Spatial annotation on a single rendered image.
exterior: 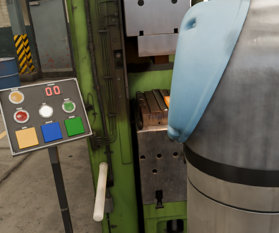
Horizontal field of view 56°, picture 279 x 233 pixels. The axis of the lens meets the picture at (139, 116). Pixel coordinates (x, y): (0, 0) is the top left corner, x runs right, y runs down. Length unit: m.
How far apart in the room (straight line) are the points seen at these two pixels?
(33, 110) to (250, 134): 1.09
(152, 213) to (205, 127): 1.41
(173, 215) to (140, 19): 1.07
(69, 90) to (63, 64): 6.65
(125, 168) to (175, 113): 1.46
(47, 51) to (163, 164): 6.89
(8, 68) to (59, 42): 2.58
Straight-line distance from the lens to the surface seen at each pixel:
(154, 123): 1.37
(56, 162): 1.38
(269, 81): 0.18
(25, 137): 1.18
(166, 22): 1.28
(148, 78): 1.79
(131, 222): 1.89
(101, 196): 1.36
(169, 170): 1.44
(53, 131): 1.19
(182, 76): 0.18
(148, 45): 1.28
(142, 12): 1.27
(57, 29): 7.83
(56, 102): 1.23
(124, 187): 1.72
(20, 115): 1.21
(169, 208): 1.59
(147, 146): 1.36
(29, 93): 1.24
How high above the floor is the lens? 1.44
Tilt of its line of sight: 20 degrees down
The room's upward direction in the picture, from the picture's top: 4 degrees counter-clockwise
